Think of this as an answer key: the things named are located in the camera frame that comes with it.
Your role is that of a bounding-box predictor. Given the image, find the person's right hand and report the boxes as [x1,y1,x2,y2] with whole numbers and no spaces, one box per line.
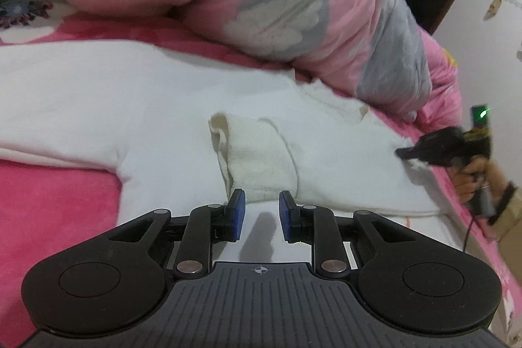
[454,158,511,207]

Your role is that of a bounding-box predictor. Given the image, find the black cable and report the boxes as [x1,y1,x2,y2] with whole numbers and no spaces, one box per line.
[462,214,477,253]

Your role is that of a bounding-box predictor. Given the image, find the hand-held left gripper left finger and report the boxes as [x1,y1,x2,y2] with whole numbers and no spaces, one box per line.
[109,188,246,279]

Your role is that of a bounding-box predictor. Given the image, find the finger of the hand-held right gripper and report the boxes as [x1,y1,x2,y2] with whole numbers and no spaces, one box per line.
[395,135,434,168]

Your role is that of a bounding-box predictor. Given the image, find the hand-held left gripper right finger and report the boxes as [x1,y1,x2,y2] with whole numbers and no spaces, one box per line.
[278,191,414,279]

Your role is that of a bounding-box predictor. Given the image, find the black wristband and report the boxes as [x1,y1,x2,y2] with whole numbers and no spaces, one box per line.
[488,183,518,227]

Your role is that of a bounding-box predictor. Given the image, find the pink floral fleece blanket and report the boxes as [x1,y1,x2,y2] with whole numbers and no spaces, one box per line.
[0,0,522,332]

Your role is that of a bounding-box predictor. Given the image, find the white sweatshirt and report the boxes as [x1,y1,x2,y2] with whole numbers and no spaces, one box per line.
[0,40,453,218]

